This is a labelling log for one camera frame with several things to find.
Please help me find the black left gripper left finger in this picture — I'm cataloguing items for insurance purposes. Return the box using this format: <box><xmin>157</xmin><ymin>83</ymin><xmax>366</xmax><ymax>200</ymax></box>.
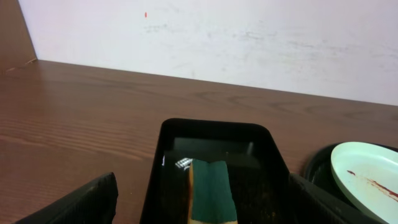
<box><xmin>18</xmin><ymin>172</ymin><xmax>118</xmax><ymax>224</ymax></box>

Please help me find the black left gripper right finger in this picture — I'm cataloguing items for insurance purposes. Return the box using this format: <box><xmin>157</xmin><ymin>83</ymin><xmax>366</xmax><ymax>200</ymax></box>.
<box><xmin>289</xmin><ymin>174</ymin><xmax>379</xmax><ymax>224</ymax></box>

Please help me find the mint plate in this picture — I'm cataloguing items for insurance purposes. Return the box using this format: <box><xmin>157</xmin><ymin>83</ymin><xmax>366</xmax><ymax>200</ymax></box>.
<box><xmin>330</xmin><ymin>142</ymin><xmax>397</xmax><ymax>223</ymax></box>

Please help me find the yellow green scrub sponge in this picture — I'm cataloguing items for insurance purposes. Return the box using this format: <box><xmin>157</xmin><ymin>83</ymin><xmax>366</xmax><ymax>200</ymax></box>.
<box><xmin>187</xmin><ymin>159</ymin><xmax>238</xmax><ymax>224</ymax></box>

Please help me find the black round serving tray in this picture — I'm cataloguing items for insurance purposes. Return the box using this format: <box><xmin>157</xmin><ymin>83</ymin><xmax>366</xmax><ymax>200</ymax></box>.
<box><xmin>303</xmin><ymin>142</ymin><xmax>398</xmax><ymax>210</ymax></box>

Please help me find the black rectangular water tray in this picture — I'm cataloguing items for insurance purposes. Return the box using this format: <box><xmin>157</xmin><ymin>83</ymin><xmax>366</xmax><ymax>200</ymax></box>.
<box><xmin>140</xmin><ymin>118</ymin><xmax>297</xmax><ymax>223</ymax></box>

